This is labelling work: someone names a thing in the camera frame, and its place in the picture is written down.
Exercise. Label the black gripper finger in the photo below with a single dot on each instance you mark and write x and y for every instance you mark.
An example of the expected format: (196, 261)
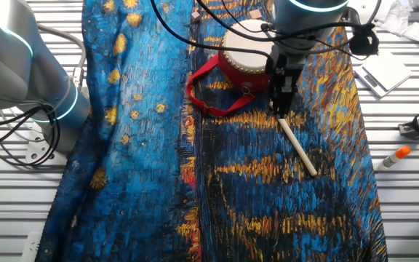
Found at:
(276, 107)
(286, 107)

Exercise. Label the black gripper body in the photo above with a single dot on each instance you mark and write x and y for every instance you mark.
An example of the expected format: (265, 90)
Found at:
(284, 83)

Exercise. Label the wooden drumstick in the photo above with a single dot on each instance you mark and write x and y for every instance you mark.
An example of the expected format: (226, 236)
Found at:
(298, 147)

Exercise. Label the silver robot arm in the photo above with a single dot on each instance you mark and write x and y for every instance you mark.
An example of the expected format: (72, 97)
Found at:
(13, 54)

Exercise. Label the larger small wooden cube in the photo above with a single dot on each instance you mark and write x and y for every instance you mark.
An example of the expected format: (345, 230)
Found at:
(255, 14)

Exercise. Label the silver digital scale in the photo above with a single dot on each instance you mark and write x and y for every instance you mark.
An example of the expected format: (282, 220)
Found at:
(386, 71)

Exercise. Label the tiny wooden cube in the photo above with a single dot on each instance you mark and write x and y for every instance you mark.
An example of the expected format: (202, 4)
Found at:
(195, 16)

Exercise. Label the white glue stick orange cap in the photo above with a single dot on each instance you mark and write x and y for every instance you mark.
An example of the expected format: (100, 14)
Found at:
(391, 159)

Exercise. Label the blue yellow painted cloth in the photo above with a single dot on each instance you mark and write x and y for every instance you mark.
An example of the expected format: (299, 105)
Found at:
(140, 163)

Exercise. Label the white plastic strip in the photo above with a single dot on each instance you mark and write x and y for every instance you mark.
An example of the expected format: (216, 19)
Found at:
(31, 247)

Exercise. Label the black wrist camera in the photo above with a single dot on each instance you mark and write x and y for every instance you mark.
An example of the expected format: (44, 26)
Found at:
(275, 64)

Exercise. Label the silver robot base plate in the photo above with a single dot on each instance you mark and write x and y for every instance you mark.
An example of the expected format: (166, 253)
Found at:
(38, 149)

